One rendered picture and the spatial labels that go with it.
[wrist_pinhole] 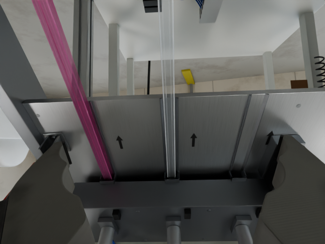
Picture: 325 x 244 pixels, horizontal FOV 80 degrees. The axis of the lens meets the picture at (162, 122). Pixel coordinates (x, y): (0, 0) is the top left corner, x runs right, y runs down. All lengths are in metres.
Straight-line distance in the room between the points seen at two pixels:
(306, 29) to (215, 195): 0.65
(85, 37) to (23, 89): 0.31
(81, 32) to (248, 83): 3.04
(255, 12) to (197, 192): 0.62
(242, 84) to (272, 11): 2.66
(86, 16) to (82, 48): 0.09
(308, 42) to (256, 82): 2.66
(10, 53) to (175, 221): 0.32
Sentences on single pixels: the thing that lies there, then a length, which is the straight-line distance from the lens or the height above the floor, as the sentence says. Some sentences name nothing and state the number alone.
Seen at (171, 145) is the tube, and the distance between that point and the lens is 0.28.
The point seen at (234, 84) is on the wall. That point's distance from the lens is 3.41.
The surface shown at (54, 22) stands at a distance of 0.23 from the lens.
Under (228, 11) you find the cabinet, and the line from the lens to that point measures 0.75.
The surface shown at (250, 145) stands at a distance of 0.32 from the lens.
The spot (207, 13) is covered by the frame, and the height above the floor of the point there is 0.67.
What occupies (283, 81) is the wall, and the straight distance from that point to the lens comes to 3.54.
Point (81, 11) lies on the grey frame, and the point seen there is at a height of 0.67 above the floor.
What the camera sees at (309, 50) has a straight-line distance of 0.81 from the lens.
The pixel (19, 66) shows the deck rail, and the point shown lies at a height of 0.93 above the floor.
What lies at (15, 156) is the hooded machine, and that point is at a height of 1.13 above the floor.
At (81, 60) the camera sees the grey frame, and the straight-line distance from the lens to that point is 0.57.
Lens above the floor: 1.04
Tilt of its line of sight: 7 degrees down
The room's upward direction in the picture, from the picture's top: 178 degrees clockwise
